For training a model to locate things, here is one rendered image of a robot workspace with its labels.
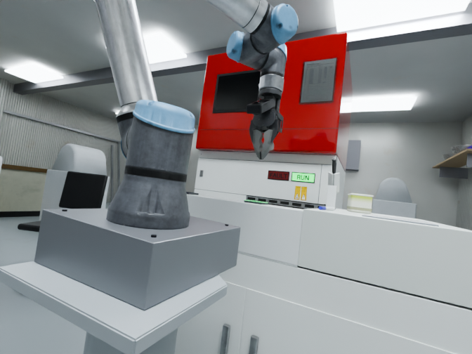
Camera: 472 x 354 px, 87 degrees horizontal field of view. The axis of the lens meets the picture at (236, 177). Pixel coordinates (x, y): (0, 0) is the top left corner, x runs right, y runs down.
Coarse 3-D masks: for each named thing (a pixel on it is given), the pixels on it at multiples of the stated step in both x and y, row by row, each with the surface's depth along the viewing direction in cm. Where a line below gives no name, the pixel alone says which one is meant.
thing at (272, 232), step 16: (192, 208) 79; (208, 208) 76; (224, 208) 74; (240, 208) 71; (256, 208) 69; (272, 208) 67; (288, 208) 68; (240, 224) 71; (256, 224) 69; (272, 224) 67; (288, 224) 65; (240, 240) 70; (256, 240) 68; (272, 240) 66; (288, 240) 64; (272, 256) 66; (288, 256) 64
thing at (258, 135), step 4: (256, 132) 75; (260, 132) 75; (256, 136) 75; (260, 136) 75; (256, 140) 75; (260, 140) 76; (256, 144) 75; (260, 144) 75; (256, 148) 75; (260, 148) 75; (256, 152) 75; (260, 152) 74; (260, 156) 75
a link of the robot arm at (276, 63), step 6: (276, 48) 75; (282, 48) 75; (270, 54) 73; (276, 54) 74; (282, 54) 75; (270, 60) 74; (276, 60) 74; (282, 60) 75; (264, 66) 74; (270, 66) 74; (276, 66) 74; (282, 66) 75; (264, 72) 76; (270, 72) 74; (276, 72) 74; (282, 72) 76
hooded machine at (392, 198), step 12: (384, 180) 546; (396, 180) 533; (384, 192) 541; (396, 192) 530; (408, 192) 521; (372, 204) 546; (384, 204) 534; (396, 204) 524; (408, 204) 514; (408, 216) 512
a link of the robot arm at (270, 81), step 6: (264, 78) 75; (270, 78) 74; (276, 78) 74; (282, 78) 76; (258, 84) 79; (264, 84) 75; (270, 84) 74; (276, 84) 74; (282, 84) 76; (258, 90) 78; (282, 90) 76
